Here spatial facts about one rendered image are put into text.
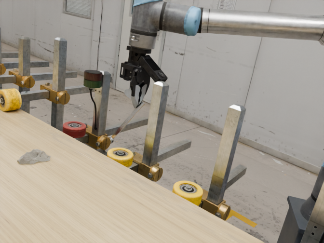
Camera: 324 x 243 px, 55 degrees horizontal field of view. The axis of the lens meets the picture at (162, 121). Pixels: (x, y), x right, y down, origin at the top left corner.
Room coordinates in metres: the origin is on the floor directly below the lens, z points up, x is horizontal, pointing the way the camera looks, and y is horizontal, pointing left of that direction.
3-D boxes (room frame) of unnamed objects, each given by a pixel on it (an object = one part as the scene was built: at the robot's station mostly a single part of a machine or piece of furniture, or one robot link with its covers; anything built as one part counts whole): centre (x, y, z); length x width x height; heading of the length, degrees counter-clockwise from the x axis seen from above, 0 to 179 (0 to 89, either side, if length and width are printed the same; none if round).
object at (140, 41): (1.07, 0.11, 1.23); 0.10 x 0.09 x 0.05; 146
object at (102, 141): (1.07, 0.25, 0.85); 0.13 x 0.06 x 0.05; 56
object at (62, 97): (1.21, 0.45, 0.95); 0.13 x 0.06 x 0.05; 56
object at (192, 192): (0.72, -0.10, 0.85); 0.08 x 0.08 x 0.11
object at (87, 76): (1.02, 0.25, 1.10); 0.06 x 0.06 x 0.02
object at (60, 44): (1.20, 0.43, 0.94); 0.03 x 0.03 x 0.48; 56
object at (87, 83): (1.02, 0.25, 1.07); 0.06 x 0.06 x 0.02
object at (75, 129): (1.01, 0.30, 0.85); 0.08 x 0.08 x 0.11
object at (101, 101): (1.06, 0.23, 0.87); 0.03 x 0.03 x 0.48; 56
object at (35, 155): (0.75, 0.33, 0.91); 0.09 x 0.07 x 0.02; 139
